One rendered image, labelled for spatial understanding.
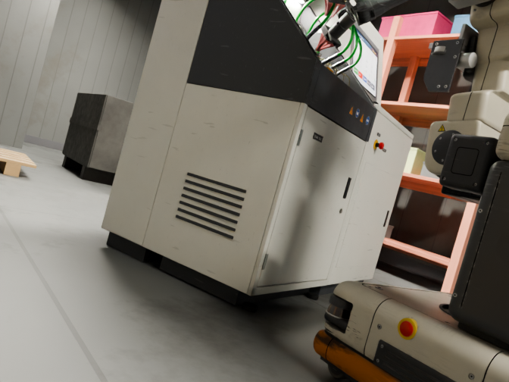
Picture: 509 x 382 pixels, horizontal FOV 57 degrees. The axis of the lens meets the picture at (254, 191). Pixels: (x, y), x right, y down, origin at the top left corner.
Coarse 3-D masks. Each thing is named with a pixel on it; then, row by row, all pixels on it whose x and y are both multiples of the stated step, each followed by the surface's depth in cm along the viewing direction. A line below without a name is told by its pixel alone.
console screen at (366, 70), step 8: (360, 32) 262; (352, 40) 253; (368, 40) 275; (352, 48) 253; (368, 48) 275; (376, 48) 288; (368, 56) 275; (376, 56) 288; (360, 64) 263; (368, 64) 275; (376, 64) 288; (360, 72) 263; (368, 72) 275; (376, 72) 289; (360, 80) 263; (368, 80) 275; (376, 80) 289; (368, 88) 275; (376, 88) 289; (376, 96) 289
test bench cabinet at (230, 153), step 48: (192, 96) 195; (240, 96) 182; (192, 144) 192; (240, 144) 180; (288, 144) 169; (192, 192) 189; (240, 192) 177; (144, 240) 201; (192, 240) 187; (240, 240) 175; (240, 288) 173; (288, 288) 194
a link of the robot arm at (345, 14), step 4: (344, 12) 198; (348, 12) 196; (340, 16) 200; (344, 16) 195; (348, 16) 194; (352, 16) 195; (340, 20) 196; (344, 20) 195; (348, 20) 195; (352, 20) 194; (340, 24) 196; (344, 24) 196; (348, 24) 196; (352, 24) 197; (344, 28) 197; (348, 28) 198
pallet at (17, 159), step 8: (0, 152) 371; (8, 152) 389; (16, 152) 406; (0, 160) 339; (8, 160) 341; (16, 160) 350; (24, 160) 366; (8, 168) 342; (16, 168) 345; (16, 176) 346
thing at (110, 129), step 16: (80, 96) 507; (96, 96) 458; (112, 96) 436; (80, 112) 494; (96, 112) 447; (112, 112) 439; (128, 112) 447; (80, 128) 482; (96, 128) 435; (112, 128) 442; (64, 144) 521; (80, 144) 470; (96, 144) 436; (112, 144) 444; (64, 160) 512; (80, 160) 458; (96, 160) 439; (112, 160) 447; (80, 176) 451; (96, 176) 453; (112, 176) 461
